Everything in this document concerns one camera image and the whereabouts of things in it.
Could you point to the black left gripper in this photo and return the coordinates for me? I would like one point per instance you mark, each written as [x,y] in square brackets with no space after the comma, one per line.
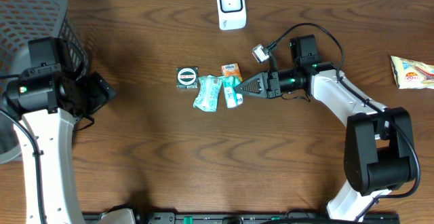
[102,89]

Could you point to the grey plastic mesh basket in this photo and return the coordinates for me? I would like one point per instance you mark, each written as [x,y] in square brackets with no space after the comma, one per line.
[25,20]

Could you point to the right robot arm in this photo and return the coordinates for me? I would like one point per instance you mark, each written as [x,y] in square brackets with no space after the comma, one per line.
[379,154]

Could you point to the white blue snack bag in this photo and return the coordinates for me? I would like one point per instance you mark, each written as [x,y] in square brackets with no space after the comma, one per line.
[411,74]

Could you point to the round white red lid cup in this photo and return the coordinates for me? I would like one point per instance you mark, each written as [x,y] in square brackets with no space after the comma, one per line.
[187,78]

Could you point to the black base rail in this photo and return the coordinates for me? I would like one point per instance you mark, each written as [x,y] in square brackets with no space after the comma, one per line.
[292,216]

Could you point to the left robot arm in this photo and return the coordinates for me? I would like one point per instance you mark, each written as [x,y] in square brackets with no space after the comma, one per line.
[50,101]

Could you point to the white barcode scanner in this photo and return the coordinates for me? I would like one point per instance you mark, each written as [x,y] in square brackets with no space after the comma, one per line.
[232,14]

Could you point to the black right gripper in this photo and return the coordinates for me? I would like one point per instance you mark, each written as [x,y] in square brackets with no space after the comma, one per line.
[261,80]

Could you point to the orange snack packet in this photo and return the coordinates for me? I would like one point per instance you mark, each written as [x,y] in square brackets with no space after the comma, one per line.
[231,70]

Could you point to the small teal white packet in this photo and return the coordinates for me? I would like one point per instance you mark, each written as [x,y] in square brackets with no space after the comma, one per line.
[232,98]

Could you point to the green snack packet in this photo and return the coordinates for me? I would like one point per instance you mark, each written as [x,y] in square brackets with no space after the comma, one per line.
[207,98]

